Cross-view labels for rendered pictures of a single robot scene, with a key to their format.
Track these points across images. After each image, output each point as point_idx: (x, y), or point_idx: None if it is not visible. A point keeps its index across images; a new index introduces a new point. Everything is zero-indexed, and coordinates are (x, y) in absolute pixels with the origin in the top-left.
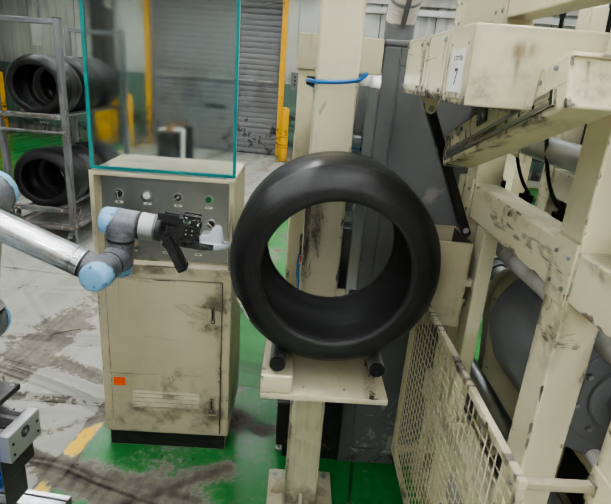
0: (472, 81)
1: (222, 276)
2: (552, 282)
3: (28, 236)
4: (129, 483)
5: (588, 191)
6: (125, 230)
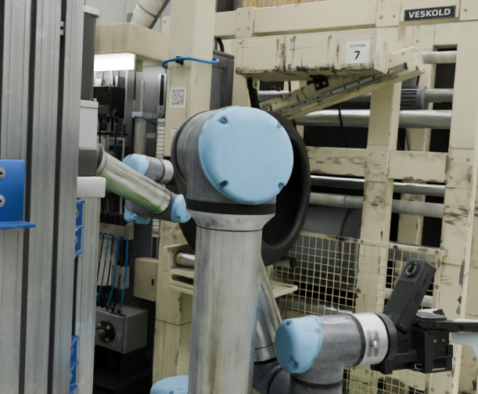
0: (375, 56)
1: None
2: (372, 172)
3: (136, 173)
4: None
5: (386, 119)
6: (156, 173)
